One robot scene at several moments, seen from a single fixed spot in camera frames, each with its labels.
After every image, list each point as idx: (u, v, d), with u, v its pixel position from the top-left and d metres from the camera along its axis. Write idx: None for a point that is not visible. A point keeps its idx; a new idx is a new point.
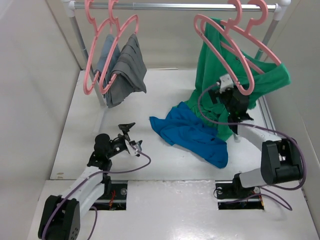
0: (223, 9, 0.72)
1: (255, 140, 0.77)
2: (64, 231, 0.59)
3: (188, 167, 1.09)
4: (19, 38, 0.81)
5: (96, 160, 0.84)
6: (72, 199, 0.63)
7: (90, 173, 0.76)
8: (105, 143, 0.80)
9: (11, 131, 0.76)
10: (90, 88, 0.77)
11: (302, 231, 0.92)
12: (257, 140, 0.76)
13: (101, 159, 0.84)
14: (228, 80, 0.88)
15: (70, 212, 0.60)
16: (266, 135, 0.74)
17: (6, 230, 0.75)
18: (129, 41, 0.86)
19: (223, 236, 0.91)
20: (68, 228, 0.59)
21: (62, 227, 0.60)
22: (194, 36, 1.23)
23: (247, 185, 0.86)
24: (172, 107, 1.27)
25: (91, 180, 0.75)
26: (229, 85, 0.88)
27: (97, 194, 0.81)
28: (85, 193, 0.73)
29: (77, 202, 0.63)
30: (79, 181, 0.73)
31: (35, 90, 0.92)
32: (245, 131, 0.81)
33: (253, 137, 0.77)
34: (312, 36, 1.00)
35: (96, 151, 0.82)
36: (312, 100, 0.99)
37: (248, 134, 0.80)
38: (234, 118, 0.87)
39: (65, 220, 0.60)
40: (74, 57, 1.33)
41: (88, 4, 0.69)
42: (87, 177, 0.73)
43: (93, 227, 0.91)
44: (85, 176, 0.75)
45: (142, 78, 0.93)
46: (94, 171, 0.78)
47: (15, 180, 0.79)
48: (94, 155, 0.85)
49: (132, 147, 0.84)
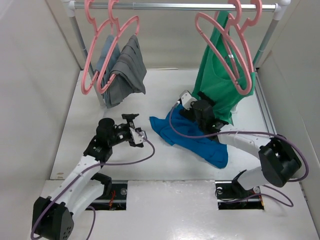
0: (222, 9, 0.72)
1: (245, 146, 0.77)
2: (54, 234, 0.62)
3: (188, 167, 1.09)
4: (19, 38, 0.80)
5: (94, 147, 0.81)
6: (60, 206, 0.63)
7: (84, 168, 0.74)
8: (109, 127, 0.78)
9: (10, 131, 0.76)
10: (89, 87, 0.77)
11: (302, 231, 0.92)
12: (247, 147, 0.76)
13: (101, 146, 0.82)
14: (187, 95, 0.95)
15: (58, 220, 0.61)
16: (253, 139, 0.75)
17: (6, 230, 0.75)
18: (129, 41, 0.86)
19: (224, 236, 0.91)
20: (57, 233, 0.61)
21: (52, 230, 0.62)
22: (194, 35, 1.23)
23: (248, 187, 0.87)
24: (171, 107, 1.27)
25: (85, 176, 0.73)
26: (190, 99, 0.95)
27: (95, 194, 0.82)
28: (78, 189, 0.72)
29: (65, 207, 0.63)
30: (72, 177, 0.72)
31: (35, 89, 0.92)
32: (230, 139, 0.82)
33: (241, 144, 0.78)
34: (313, 36, 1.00)
35: (97, 135, 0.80)
36: (312, 100, 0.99)
37: (235, 142, 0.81)
38: (209, 127, 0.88)
39: (54, 225, 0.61)
40: (74, 57, 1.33)
41: (88, 4, 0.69)
42: (79, 175, 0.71)
43: (92, 225, 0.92)
44: (78, 172, 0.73)
45: (142, 78, 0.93)
46: (89, 164, 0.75)
47: (15, 179, 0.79)
48: (94, 141, 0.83)
49: (138, 133, 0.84)
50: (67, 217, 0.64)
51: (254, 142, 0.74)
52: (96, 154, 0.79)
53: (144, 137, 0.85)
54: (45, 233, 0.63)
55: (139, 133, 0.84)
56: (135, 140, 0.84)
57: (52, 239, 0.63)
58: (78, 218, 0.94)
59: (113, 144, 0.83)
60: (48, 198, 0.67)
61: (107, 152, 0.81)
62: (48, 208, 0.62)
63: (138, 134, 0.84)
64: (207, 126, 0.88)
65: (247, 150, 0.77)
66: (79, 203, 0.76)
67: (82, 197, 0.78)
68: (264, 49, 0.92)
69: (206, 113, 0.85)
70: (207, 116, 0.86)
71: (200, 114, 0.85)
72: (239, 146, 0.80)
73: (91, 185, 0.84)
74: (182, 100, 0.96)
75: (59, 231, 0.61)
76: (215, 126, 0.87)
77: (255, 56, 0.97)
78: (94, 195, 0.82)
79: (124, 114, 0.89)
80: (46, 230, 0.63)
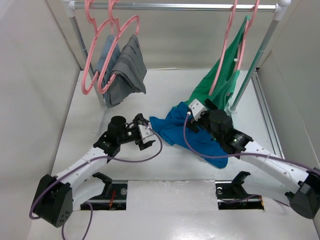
0: (221, 9, 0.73)
1: (275, 173, 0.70)
2: (52, 215, 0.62)
3: (188, 167, 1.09)
4: (19, 38, 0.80)
5: (104, 141, 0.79)
6: (65, 186, 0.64)
7: (93, 157, 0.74)
8: (120, 124, 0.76)
9: (10, 131, 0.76)
10: (89, 87, 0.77)
11: (302, 231, 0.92)
12: (278, 175, 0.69)
13: (110, 141, 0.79)
14: (198, 105, 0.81)
15: (59, 201, 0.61)
16: (288, 169, 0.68)
17: (6, 230, 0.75)
18: (130, 42, 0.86)
19: (224, 236, 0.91)
20: (56, 214, 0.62)
21: (52, 210, 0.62)
22: (194, 35, 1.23)
23: (252, 192, 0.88)
24: (172, 107, 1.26)
25: (92, 164, 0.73)
26: (202, 109, 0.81)
27: (92, 190, 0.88)
28: (83, 176, 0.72)
29: (69, 189, 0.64)
30: (80, 162, 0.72)
31: (35, 89, 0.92)
32: (256, 162, 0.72)
33: (270, 170, 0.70)
34: (313, 36, 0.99)
35: (107, 131, 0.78)
36: (312, 100, 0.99)
37: (261, 166, 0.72)
38: (229, 141, 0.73)
39: (55, 205, 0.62)
40: (74, 57, 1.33)
41: (88, 4, 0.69)
42: (87, 162, 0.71)
43: (88, 227, 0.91)
44: (86, 159, 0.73)
45: (142, 78, 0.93)
46: (97, 154, 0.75)
47: (14, 180, 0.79)
48: (104, 136, 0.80)
49: (145, 126, 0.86)
50: (68, 200, 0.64)
51: (290, 175, 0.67)
52: (106, 149, 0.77)
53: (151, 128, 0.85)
54: (43, 212, 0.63)
55: (146, 126, 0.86)
56: (142, 132, 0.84)
57: (49, 220, 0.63)
58: (78, 218, 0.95)
59: (121, 142, 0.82)
60: (55, 176, 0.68)
61: (116, 149, 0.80)
62: (52, 186, 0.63)
63: (144, 128, 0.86)
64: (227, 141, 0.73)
65: (275, 176, 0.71)
66: (80, 193, 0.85)
67: (83, 190, 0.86)
68: (264, 49, 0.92)
69: (227, 126, 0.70)
70: (226, 129, 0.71)
71: (218, 127, 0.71)
72: (265, 169, 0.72)
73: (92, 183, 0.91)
74: (193, 111, 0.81)
75: (58, 213, 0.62)
76: (235, 140, 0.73)
77: (255, 56, 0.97)
78: (95, 190, 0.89)
79: (136, 116, 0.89)
80: (45, 210, 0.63)
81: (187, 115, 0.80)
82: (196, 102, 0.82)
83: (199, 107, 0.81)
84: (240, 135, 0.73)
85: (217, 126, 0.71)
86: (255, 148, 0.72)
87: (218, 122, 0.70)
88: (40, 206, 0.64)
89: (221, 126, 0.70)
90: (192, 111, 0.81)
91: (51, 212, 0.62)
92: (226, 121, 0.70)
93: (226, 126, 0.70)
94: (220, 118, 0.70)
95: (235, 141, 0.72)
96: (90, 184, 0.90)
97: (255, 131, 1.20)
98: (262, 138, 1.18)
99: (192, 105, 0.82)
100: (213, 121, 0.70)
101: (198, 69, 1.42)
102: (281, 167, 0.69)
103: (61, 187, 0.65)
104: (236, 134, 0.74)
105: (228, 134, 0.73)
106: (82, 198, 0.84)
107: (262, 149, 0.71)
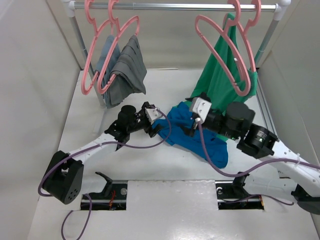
0: (222, 9, 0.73)
1: (298, 178, 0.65)
2: (63, 191, 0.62)
3: (188, 166, 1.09)
4: (19, 39, 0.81)
5: (115, 130, 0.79)
6: (78, 162, 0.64)
7: (104, 141, 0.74)
8: (130, 113, 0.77)
9: (10, 132, 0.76)
10: (89, 88, 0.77)
11: (302, 231, 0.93)
12: (303, 180, 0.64)
13: (120, 129, 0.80)
14: (205, 106, 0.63)
15: (71, 176, 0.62)
16: (316, 176, 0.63)
17: (6, 231, 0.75)
18: (129, 42, 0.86)
19: (223, 236, 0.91)
20: (66, 189, 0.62)
21: (62, 186, 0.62)
22: (194, 36, 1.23)
23: (254, 191, 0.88)
24: (172, 107, 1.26)
25: (103, 147, 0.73)
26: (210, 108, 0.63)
27: (94, 186, 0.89)
28: (93, 156, 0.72)
29: (81, 166, 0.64)
30: (92, 144, 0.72)
31: (35, 90, 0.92)
32: (283, 167, 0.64)
33: (296, 175, 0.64)
34: (312, 36, 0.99)
35: (118, 120, 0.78)
36: (312, 100, 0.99)
37: (287, 171, 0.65)
38: (251, 140, 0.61)
39: (66, 180, 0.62)
40: (74, 57, 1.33)
41: (88, 3, 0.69)
42: (99, 144, 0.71)
43: (85, 224, 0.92)
44: (98, 142, 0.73)
45: (142, 78, 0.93)
46: (109, 139, 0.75)
47: (15, 180, 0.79)
48: (114, 124, 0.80)
49: (152, 109, 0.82)
50: (78, 177, 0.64)
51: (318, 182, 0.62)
52: (116, 136, 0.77)
53: (159, 110, 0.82)
54: (53, 187, 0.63)
55: (153, 109, 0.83)
56: (151, 115, 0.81)
57: (58, 196, 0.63)
58: (78, 218, 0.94)
59: (131, 131, 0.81)
60: (67, 152, 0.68)
61: (125, 138, 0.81)
62: (65, 160, 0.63)
63: (152, 110, 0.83)
64: (248, 140, 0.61)
65: (298, 180, 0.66)
66: (86, 182, 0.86)
67: (89, 179, 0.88)
68: (264, 49, 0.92)
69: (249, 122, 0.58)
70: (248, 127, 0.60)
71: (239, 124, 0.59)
72: (288, 174, 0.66)
73: (97, 178, 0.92)
74: (201, 114, 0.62)
75: (68, 188, 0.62)
76: (258, 139, 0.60)
77: (255, 56, 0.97)
78: (98, 185, 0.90)
79: (143, 103, 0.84)
80: (55, 185, 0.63)
81: (199, 123, 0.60)
82: (200, 101, 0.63)
83: (207, 107, 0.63)
84: (262, 131, 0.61)
85: (238, 123, 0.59)
86: (283, 151, 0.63)
87: (239, 118, 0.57)
88: (50, 182, 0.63)
89: (242, 123, 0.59)
90: (200, 115, 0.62)
91: (61, 187, 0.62)
92: (248, 116, 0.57)
93: (249, 123, 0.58)
94: (240, 114, 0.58)
95: (260, 141, 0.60)
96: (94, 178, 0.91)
97: None
98: None
99: (198, 107, 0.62)
100: (234, 118, 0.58)
101: (198, 69, 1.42)
102: (309, 174, 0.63)
103: (73, 163, 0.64)
104: (257, 130, 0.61)
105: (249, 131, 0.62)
106: (87, 186, 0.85)
107: (289, 151, 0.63)
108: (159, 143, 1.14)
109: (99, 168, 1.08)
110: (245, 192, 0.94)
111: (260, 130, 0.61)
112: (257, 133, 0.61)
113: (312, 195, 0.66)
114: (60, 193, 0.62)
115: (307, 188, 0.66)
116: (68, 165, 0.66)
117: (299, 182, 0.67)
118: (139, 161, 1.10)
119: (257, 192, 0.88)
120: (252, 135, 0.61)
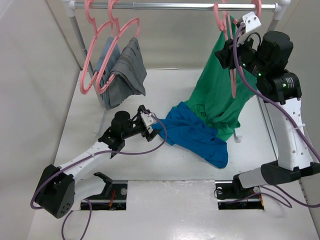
0: (222, 9, 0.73)
1: (282, 142, 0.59)
2: (54, 206, 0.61)
3: (186, 168, 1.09)
4: (19, 38, 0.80)
5: (109, 136, 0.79)
6: (69, 176, 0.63)
7: (97, 150, 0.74)
8: (124, 120, 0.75)
9: (10, 132, 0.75)
10: (88, 87, 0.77)
11: (302, 231, 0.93)
12: (284, 145, 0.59)
13: (115, 136, 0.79)
14: (255, 22, 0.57)
15: (62, 191, 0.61)
16: (299, 150, 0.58)
17: (5, 231, 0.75)
18: (130, 43, 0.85)
19: (224, 236, 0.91)
20: (58, 204, 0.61)
21: (54, 200, 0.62)
22: (195, 35, 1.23)
23: (248, 185, 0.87)
24: (172, 107, 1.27)
25: (96, 158, 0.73)
26: (255, 29, 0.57)
27: (92, 190, 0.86)
28: (86, 168, 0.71)
29: (72, 180, 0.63)
30: (84, 155, 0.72)
31: (35, 90, 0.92)
32: (279, 123, 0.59)
33: (283, 139, 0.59)
34: (313, 36, 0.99)
35: (112, 127, 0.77)
36: (313, 100, 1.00)
37: (280, 131, 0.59)
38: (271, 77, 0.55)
39: (57, 195, 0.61)
40: (75, 57, 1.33)
41: (88, 3, 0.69)
42: (92, 154, 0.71)
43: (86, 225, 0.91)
44: (91, 152, 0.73)
45: (142, 80, 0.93)
46: (102, 148, 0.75)
47: (14, 180, 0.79)
48: (109, 131, 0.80)
49: (147, 114, 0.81)
50: (70, 191, 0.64)
51: (295, 156, 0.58)
52: (110, 145, 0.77)
53: (154, 115, 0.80)
54: (45, 202, 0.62)
55: (148, 114, 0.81)
56: (145, 121, 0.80)
57: (50, 210, 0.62)
58: (78, 218, 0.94)
59: (126, 136, 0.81)
60: (59, 166, 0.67)
61: (120, 145, 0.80)
62: (56, 174, 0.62)
63: (147, 116, 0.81)
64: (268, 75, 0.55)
65: (280, 143, 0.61)
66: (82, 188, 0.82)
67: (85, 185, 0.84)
68: None
69: (280, 54, 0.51)
70: (278, 59, 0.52)
71: (268, 51, 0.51)
72: (279, 134, 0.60)
73: (93, 180, 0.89)
74: (246, 25, 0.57)
75: (59, 202, 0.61)
76: (283, 83, 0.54)
77: None
78: (95, 188, 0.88)
79: (138, 107, 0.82)
80: (47, 199, 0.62)
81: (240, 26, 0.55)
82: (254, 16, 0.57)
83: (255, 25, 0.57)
84: (290, 78, 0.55)
85: (269, 50, 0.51)
86: (292, 110, 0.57)
87: (272, 43, 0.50)
88: (41, 196, 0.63)
89: (273, 52, 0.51)
90: (245, 24, 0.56)
91: (52, 202, 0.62)
92: (282, 45, 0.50)
93: (280, 52, 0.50)
94: (276, 40, 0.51)
95: (282, 84, 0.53)
96: (92, 181, 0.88)
97: (253, 130, 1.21)
98: (261, 138, 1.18)
99: (248, 16, 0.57)
100: (266, 41, 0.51)
101: (198, 69, 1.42)
102: (295, 144, 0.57)
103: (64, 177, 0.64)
104: (285, 76, 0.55)
105: (275, 69, 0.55)
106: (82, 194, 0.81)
107: (298, 115, 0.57)
108: (161, 145, 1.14)
109: (99, 168, 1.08)
110: (241, 187, 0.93)
111: (289, 77, 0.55)
112: (285, 76, 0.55)
113: (279, 165, 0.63)
114: (51, 208, 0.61)
115: (279, 154, 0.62)
116: (60, 178, 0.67)
117: (278, 145, 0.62)
118: (139, 161, 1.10)
119: (251, 186, 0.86)
120: (279, 76, 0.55)
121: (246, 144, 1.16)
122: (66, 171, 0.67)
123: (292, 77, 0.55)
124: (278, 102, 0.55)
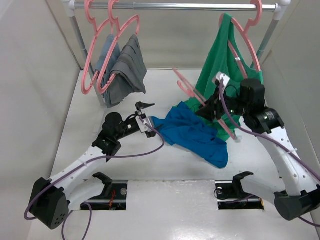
0: (222, 9, 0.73)
1: (282, 169, 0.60)
2: (48, 218, 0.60)
3: (186, 169, 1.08)
4: (19, 39, 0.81)
5: (103, 140, 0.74)
6: (60, 191, 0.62)
7: (90, 158, 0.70)
8: (114, 123, 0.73)
9: (10, 132, 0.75)
10: (88, 87, 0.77)
11: (302, 231, 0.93)
12: (284, 171, 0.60)
13: (110, 139, 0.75)
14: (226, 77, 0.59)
15: (55, 205, 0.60)
16: (300, 173, 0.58)
17: (5, 232, 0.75)
18: (130, 42, 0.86)
19: (223, 236, 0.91)
20: (51, 217, 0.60)
21: (46, 213, 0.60)
22: (195, 36, 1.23)
23: (247, 190, 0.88)
24: (172, 107, 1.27)
25: (89, 166, 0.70)
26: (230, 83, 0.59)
27: (92, 192, 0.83)
28: (81, 176, 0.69)
29: (63, 194, 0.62)
30: (76, 164, 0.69)
31: (35, 90, 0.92)
32: (272, 151, 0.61)
33: (281, 165, 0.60)
34: (313, 36, 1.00)
35: (104, 130, 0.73)
36: (312, 100, 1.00)
37: (276, 158, 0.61)
38: (255, 114, 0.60)
39: (49, 209, 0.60)
40: (75, 57, 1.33)
41: (88, 3, 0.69)
42: (84, 164, 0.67)
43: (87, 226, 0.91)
44: (83, 161, 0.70)
45: (142, 79, 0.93)
46: (95, 155, 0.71)
47: (15, 180, 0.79)
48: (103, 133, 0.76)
49: (142, 120, 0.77)
50: (63, 203, 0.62)
51: (298, 180, 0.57)
52: (104, 149, 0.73)
53: (148, 124, 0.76)
54: (38, 215, 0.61)
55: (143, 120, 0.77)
56: (140, 127, 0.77)
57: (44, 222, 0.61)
58: (78, 218, 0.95)
59: (121, 137, 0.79)
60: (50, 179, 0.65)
61: (115, 148, 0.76)
62: (46, 189, 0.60)
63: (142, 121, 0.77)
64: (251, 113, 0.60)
65: (281, 171, 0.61)
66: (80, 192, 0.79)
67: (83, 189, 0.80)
68: (264, 49, 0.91)
69: (257, 95, 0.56)
70: (256, 100, 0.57)
71: (246, 94, 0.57)
72: (277, 162, 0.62)
73: (92, 182, 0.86)
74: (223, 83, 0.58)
75: (53, 216, 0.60)
76: (265, 117, 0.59)
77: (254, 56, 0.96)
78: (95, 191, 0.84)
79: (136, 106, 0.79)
80: (40, 212, 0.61)
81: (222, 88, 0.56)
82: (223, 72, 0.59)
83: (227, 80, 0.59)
84: (270, 112, 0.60)
85: (247, 93, 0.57)
86: (281, 137, 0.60)
87: (247, 87, 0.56)
88: (35, 209, 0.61)
89: (250, 94, 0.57)
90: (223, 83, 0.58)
91: (45, 215, 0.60)
92: (258, 88, 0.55)
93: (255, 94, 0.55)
94: (250, 84, 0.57)
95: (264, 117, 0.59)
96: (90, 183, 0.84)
97: None
98: None
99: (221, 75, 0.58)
100: (243, 86, 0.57)
101: (198, 69, 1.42)
102: (294, 168, 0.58)
103: (56, 191, 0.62)
104: (265, 110, 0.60)
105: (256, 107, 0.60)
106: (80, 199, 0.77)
107: (287, 141, 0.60)
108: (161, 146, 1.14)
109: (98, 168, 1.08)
110: (241, 188, 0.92)
111: (270, 112, 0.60)
112: (266, 112, 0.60)
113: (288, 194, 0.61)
114: (45, 220, 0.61)
115: (285, 183, 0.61)
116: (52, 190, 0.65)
117: (281, 174, 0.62)
118: (139, 162, 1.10)
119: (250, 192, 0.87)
120: (261, 112, 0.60)
121: (246, 146, 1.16)
122: (58, 184, 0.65)
123: (272, 111, 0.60)
124: (265, 131, 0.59)
